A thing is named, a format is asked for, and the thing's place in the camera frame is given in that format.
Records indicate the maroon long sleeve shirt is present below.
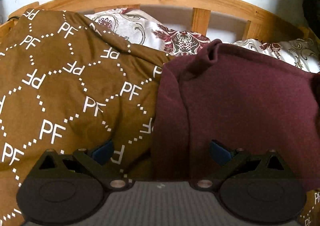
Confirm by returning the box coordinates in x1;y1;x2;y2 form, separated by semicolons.
151;40;319;191

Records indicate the brown PF patterned duvet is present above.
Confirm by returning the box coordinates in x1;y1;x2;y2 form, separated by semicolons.
1;9;319;225

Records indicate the floral paisley pillow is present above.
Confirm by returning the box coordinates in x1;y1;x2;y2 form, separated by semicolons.
86;8;319;74

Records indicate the wooden bed headboard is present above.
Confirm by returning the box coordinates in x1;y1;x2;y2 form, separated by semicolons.
1;0;310;43

